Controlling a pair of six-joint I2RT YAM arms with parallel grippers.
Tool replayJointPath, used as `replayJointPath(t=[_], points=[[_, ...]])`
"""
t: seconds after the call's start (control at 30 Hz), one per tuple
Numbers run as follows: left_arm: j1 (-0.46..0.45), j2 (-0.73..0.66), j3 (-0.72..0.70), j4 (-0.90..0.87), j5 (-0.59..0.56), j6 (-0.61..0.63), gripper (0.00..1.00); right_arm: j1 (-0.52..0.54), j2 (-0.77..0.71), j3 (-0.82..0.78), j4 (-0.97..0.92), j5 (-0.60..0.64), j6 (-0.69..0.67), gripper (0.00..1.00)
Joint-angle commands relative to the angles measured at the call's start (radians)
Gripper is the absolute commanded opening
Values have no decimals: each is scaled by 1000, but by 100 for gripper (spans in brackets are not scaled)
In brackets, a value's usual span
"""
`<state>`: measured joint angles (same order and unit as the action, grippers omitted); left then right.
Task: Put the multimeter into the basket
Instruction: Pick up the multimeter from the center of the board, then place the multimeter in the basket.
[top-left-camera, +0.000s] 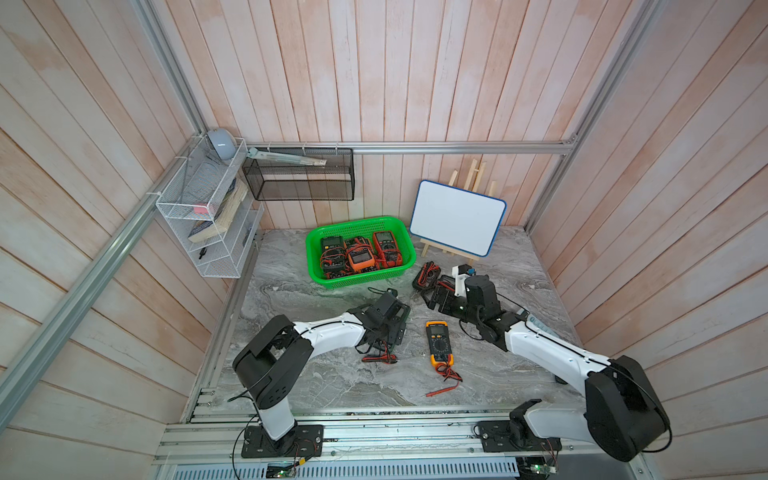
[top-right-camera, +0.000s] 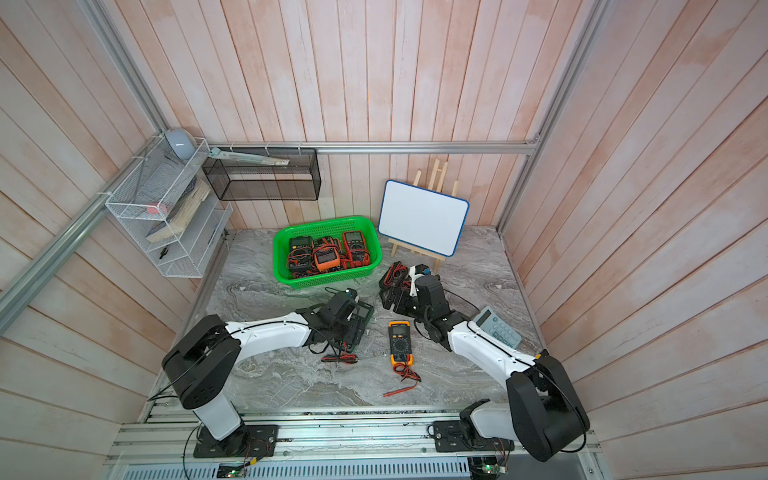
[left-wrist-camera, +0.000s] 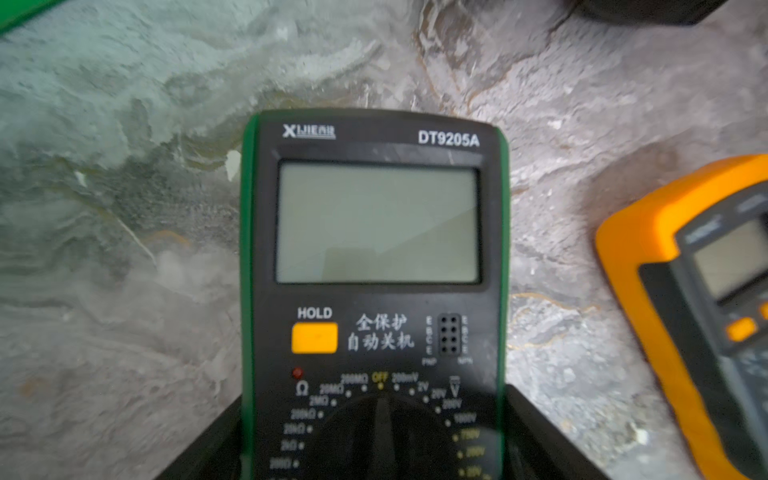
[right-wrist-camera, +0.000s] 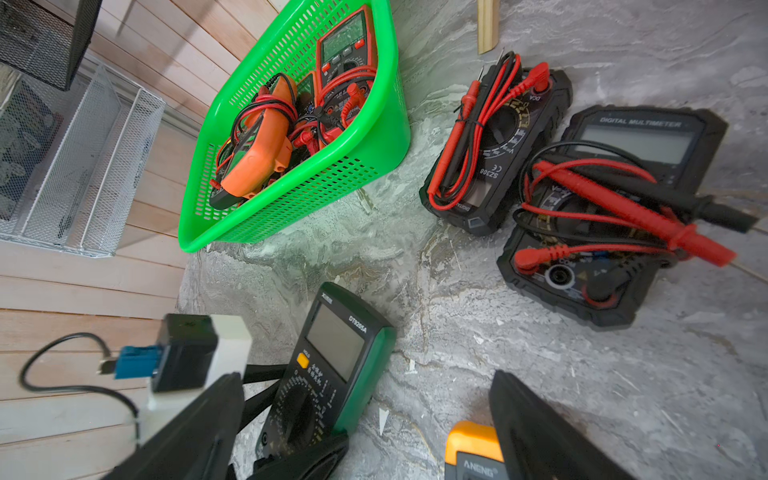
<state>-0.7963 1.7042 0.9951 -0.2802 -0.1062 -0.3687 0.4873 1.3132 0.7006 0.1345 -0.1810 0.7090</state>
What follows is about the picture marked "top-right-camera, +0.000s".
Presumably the orange multimeter green face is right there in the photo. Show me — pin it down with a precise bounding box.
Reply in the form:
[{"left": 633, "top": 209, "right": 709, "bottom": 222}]
[{"left": 313, "top": 242, "right": 341, "bottom": 273}]

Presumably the black mesh wall basket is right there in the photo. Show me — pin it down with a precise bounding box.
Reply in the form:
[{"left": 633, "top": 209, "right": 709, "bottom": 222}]
[{"left": 203, "top": 147, "right": 322, "bottom": 201}]

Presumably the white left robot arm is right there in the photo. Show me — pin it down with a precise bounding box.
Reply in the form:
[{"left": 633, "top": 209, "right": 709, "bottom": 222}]
[{"left": 161, "top": 289, "right": 374, "bottom": 462}]

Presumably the light blue calculator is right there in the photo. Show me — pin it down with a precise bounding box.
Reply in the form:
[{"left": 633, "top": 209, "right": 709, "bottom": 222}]
[{"left": 473, "top": 306, "right": 522, "bottom": 349}]

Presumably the white wire shelf rack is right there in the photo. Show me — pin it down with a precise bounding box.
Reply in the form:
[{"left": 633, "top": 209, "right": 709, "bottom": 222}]
[{"left": 106, "top": 132, "right": 233, "bottom": 279}]

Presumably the grey computer mouse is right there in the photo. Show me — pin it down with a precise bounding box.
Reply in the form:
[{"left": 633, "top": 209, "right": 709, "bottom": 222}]
[{"left": 164, "top": 128, "right": 197, "bottom": 163}]

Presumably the yellow multimeter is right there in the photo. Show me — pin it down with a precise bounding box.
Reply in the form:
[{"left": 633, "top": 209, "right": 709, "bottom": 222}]
[{"left": 384, "top": 321, "right": 422, "bottom": 398}]

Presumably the wooden easel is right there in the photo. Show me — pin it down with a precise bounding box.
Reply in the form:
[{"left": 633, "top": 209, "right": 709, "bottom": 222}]
[{"left": 388, "top": 158, "right": 460, "bottom": 275}]

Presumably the dark green multimeter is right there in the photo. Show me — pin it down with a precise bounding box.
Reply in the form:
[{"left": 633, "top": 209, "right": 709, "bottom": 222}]
[{"left": 286, "top": 236, "right": 314, "bottom": 278}]

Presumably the blue framed whiteboard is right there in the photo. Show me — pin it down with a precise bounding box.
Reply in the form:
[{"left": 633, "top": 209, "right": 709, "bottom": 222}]
[{"left": 377, "top": 179, "right": 471, "bottom": 259}]

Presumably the red black multimeter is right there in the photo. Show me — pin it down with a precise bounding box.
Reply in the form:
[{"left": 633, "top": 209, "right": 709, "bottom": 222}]
[{"left": 342, "top": 231, "right": 371, "bottom": 269}]

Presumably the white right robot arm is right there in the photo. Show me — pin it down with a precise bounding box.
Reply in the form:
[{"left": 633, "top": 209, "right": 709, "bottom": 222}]
[{"left": 379, "top": 262, "right": 590, "bottom": 462}]

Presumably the light green ruler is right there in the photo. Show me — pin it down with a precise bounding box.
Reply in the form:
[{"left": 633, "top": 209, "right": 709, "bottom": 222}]
[{"left": 209, "top": 147, "right": 290, "bottom": 167}]

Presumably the green plastic basket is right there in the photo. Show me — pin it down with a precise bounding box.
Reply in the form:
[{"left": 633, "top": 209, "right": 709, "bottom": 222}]
[{"left": 273, "top": 216, "right": 382, "bottom": 289}]

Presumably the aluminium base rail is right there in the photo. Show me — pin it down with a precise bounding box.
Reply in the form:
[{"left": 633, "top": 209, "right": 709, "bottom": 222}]
[{"left": 100, "top": 406, "right": 611, "bottom": 479}]

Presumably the book on shelf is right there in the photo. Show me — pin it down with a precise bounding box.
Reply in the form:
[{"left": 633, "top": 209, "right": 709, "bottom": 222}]
[{"left": 146, "top": 177, "right": 210, "bottom": 243}]

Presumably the green horizontal multimeter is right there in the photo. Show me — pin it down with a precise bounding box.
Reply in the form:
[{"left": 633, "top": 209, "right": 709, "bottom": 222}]
[{"left": 321, "top": 301, "right": 374, "bottom": 364}]

